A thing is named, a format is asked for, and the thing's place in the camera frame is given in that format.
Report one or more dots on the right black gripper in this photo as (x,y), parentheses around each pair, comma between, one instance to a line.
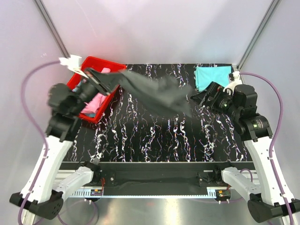
(213,90)

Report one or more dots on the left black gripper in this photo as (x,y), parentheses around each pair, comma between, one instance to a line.
(93,77)

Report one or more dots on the dark grey t-shirt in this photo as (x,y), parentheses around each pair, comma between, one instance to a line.
(162,97)

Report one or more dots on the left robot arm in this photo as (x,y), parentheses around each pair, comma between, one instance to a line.
(54,150)

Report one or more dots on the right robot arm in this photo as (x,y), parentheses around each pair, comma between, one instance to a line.
(257,150)

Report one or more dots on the pink t-shirt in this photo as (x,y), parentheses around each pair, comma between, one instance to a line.
(93,106)

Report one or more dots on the red plastic bin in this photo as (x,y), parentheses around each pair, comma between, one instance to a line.
(98,65)

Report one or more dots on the folded teal t-shirt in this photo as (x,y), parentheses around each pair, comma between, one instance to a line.
(205,75)

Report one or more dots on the left aluminium frame post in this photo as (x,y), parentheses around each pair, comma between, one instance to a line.
(51,27)

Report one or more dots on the aluminium frame post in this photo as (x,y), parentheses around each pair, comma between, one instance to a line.
(51,27)
(259,31)

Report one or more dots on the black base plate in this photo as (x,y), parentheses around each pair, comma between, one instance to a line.
(150,179)

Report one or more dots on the right aluminium frame post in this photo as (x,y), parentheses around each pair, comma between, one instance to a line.
(259,31)

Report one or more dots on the aluminium cross rail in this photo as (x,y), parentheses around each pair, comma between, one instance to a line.
(219,193)

